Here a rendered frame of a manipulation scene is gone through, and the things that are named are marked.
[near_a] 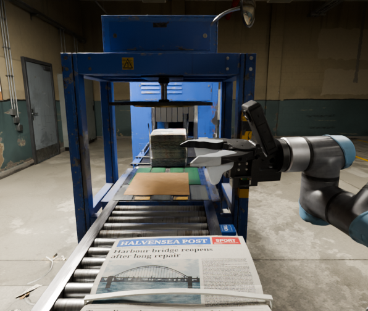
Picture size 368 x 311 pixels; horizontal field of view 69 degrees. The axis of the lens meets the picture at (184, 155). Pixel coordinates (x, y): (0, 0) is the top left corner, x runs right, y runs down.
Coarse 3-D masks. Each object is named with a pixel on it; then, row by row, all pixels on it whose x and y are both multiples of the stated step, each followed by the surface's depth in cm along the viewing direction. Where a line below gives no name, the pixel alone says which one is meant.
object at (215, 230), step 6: (204, 204) 137; (210, 204) 137; (204, 210) 132; (210, 210) 130; (210, 216) 124; (216, 216) 124; (210, 222) 118; (216, 222) 118; (210, 228) 112; (216, 228) 112; (210, 234) 107; (216, 234) 107
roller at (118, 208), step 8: (120, 208) 134; (128, 208) 134; (136, 208) 134; (144, 208) 134; (152, 208) 134; (160, 208) 134; (168, 208) 134; (176, 208) 134; (184, 208) 134; (192, 208) 134; (200, 208) 134
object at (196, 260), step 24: (120, 240) 59; (144, 240) 58; (168, 240) 58; (192, 240) 58; (216, 240) 57; (240, 240) 58; (120, 264) 50; (144, 264) 50; (168, 264) 50; (192, 264) 50; (216, 264) 49; (240, 264) 49
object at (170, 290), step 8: (176, 288) 42; (184, 288) 42; (88, 296) 42; (96, 296) 41; (104, 296) 41; (112, 296) 41; (120, 296) 41; (232, 296) 41; (240, 296) 41; (248, 296) 41; (256, 296) 41; (264, 296) 41
